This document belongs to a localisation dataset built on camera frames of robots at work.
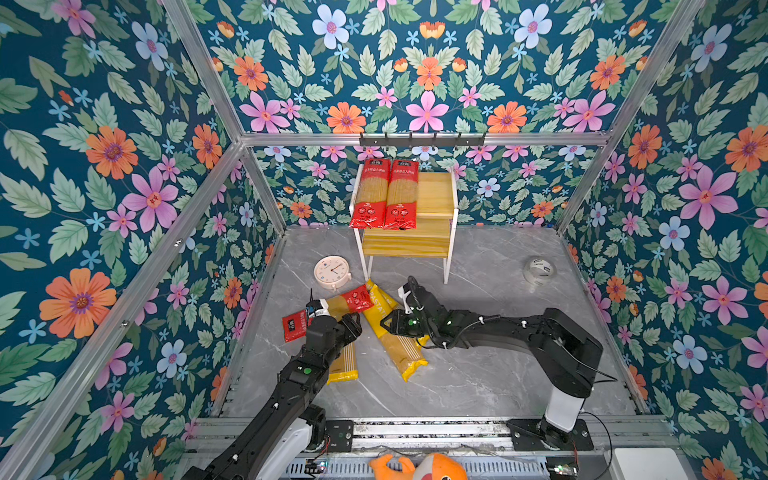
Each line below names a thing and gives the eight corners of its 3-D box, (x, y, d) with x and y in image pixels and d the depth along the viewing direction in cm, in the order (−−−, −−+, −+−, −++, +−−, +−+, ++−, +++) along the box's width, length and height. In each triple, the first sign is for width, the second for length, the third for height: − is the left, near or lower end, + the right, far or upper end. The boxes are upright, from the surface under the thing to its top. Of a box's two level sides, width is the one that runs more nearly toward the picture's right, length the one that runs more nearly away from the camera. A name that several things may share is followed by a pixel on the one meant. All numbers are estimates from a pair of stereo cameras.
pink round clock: (309, 277, 107) (306, 272, 104) (330, 255, 113) (328, 250, 111) (338, 293, 102) (336, 288, 100) (358, 270, 109) (357, 265, 106)
